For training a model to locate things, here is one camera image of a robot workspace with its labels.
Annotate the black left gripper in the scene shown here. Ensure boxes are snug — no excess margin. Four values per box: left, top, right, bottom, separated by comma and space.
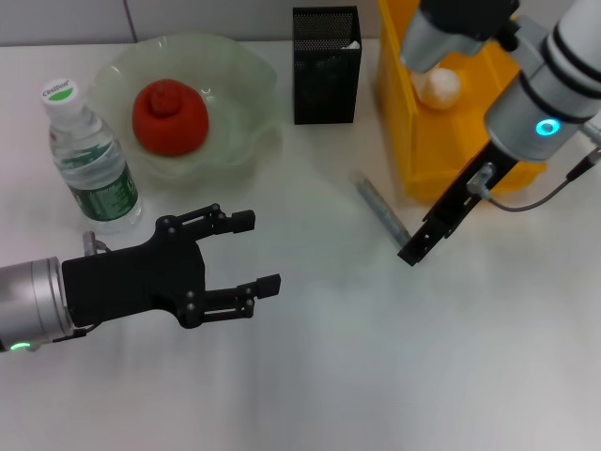
61, 203, 282, 331

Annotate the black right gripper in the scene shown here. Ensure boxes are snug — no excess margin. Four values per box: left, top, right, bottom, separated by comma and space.
397, 142, 518, 268

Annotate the grey pen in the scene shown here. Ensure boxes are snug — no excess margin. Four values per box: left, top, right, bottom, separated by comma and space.
349, 171, 414, 250

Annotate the white paper ball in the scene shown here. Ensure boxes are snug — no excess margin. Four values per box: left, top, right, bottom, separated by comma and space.
416, 68, 462, 110

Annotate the red-orange fruit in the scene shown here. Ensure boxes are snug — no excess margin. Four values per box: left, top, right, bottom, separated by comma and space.
131, 79, 211, 159

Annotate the clear green-label water bottle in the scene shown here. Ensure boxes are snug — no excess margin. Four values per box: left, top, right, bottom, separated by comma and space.
38, 78, 144, 236

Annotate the green glass fruit plate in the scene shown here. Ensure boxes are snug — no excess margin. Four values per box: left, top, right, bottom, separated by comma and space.
88, 32, 285, 187

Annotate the black mesh pen holder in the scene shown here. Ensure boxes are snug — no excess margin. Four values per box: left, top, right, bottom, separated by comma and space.
291, 6, 362, 126

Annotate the yellow plastic bin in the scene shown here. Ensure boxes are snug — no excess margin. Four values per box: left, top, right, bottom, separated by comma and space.
375, 0, 548, 203

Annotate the right gripper cable with plugs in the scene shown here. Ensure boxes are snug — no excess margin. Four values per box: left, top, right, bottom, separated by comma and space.
466, 119, 601, 213

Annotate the gripper cable with plugs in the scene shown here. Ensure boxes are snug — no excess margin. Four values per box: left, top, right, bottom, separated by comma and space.
466, 119, 601, 213
27, 231, 114, 352

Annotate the left gripper cable with plugs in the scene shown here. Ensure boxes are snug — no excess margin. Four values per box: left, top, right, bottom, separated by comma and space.
27, 231, 114, 352

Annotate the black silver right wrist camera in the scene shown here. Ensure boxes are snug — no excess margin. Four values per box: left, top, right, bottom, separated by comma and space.
399, 0, 523, 74

